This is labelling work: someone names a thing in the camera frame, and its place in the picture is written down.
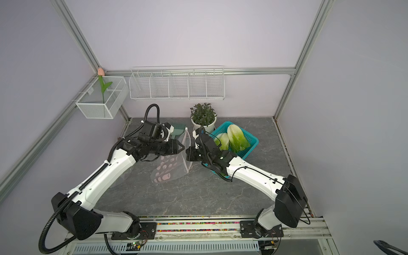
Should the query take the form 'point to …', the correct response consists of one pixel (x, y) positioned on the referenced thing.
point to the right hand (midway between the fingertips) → (184, 150)
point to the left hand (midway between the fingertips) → (180, 149)
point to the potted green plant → (203, 115)
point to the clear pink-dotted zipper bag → (170, 166)
